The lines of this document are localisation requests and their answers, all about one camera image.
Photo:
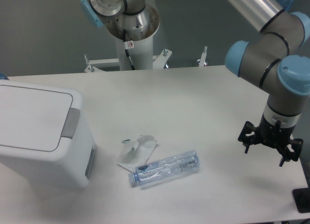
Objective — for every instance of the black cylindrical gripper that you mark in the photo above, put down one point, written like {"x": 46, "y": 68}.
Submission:
{"x": 273, "y": 130}

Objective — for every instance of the white push-lid trash can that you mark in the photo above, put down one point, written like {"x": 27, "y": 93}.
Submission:
{"x": 44, "y": 134}

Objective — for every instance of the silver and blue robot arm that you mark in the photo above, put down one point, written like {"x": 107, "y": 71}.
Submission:
{"x": 269, "y": 64}

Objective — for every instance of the black device at table edge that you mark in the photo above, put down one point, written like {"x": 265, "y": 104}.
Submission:
{"x": 302, "y": 195}

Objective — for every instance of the clear blue plastic bottle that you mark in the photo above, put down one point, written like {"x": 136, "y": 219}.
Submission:
{"x": 164, "y": 170}

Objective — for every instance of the crumpled white paper wrapper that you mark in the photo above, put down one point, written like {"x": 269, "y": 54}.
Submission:
{"x": 136, "y": 151}

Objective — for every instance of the blue object at left edge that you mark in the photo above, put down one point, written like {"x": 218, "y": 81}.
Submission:
{"x": 3, "y": 77}

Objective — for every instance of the white pedestal base frame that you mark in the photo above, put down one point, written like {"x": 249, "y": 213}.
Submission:
{"x": 130, "y": 58}

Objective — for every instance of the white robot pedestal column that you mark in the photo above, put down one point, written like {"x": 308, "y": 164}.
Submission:
{"x": 133, "y": 35}

